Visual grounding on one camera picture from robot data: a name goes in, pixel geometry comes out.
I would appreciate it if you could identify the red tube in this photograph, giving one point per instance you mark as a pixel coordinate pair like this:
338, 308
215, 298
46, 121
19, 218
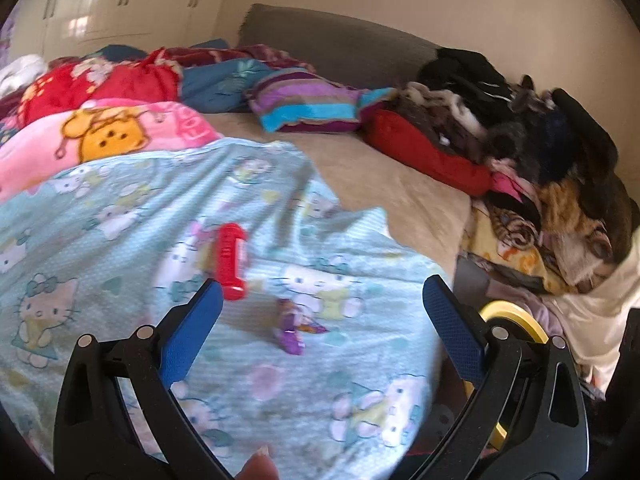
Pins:
231, 260

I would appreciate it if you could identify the blue leaf-print quilt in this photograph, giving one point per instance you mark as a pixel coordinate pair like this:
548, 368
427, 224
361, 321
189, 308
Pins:
215, 85

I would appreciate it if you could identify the person's left hand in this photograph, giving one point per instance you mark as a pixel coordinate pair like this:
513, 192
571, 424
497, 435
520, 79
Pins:
257, 465

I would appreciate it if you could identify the cream cloth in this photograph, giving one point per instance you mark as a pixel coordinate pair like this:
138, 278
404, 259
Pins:
605, 320

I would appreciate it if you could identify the yellow cartoon blanket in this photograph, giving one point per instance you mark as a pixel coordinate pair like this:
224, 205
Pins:
515, 255

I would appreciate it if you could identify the maroon blanket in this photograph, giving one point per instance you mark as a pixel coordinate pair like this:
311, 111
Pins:
260, 55

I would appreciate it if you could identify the purple striped pillow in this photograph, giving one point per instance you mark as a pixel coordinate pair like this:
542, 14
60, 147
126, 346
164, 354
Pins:
305, 100

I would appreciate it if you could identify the pile of clothes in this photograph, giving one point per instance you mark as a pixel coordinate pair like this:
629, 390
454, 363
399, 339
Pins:
550, 130

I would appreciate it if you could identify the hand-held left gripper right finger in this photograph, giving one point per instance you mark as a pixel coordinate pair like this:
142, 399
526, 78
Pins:
452, 330

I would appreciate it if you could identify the pink bear blanket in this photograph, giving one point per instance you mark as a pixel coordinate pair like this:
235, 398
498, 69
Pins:
100, 135

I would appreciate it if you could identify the beige bed sheet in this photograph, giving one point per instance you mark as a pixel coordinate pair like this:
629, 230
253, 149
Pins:
380, 185

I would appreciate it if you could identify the yellow plastic bin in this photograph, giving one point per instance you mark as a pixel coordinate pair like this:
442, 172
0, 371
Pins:
520, 317

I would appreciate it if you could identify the white cloth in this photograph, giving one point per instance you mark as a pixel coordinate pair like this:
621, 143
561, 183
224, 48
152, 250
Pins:
20, 72

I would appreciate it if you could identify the red cushion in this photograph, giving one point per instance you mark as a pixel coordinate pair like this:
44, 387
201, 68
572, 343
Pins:
425, 150

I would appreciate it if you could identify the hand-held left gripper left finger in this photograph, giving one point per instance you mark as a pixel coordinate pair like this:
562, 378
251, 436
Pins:
190, 327

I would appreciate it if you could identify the purple snack wrapper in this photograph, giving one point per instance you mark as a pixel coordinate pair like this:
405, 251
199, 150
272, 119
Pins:
292, 332

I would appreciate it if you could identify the cream wardrobe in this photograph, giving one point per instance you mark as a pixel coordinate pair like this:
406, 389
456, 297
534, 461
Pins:
125, 5

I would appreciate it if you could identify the grey headboard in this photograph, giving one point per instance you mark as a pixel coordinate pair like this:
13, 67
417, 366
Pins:
340, 45

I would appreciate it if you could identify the red floral quilt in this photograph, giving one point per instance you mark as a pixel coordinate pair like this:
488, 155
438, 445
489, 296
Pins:
110, 85

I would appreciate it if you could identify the light blue cat-print sheet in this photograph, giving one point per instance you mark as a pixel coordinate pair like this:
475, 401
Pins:
125, 220

